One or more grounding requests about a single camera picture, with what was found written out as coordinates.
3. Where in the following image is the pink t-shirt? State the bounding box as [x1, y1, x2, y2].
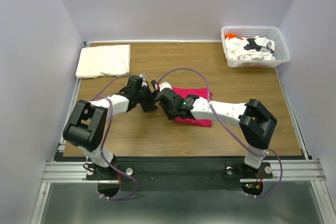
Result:
[170, 87, 214, 127]

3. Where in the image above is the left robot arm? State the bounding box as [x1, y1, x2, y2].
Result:
[63, 76, 159, 179]

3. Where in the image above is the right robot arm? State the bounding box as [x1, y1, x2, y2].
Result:
[156, 88, 277, 177]

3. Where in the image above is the folded white t-shirt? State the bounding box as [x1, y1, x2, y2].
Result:
[76, 45, 131, 79]

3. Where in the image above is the white crumpled shirt in basket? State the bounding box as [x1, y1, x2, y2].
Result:
[224, 34, 275, 60]

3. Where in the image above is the orange garment in basket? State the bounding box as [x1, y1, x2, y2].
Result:
[225, 33, 238, 39]

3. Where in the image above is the black white garment in basket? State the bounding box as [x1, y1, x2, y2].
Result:
[244, 38, 261, 51]

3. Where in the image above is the white plastic basket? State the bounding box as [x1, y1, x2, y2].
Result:
[221, 26, 290, 68]

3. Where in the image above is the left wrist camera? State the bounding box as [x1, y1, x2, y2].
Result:
[140, 73, 147, 81]

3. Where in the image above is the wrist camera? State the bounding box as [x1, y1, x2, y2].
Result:
[154, 81, 172, 92]
[140, 73, 147, 81]

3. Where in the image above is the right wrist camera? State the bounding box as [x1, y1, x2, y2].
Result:
[154, 81, 172, 92]

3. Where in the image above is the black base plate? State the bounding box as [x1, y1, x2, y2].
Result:
[83, 156, 273, 191]

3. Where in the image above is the aluminium frame rail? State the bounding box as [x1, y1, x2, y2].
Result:
[42, 159, 327, 183]

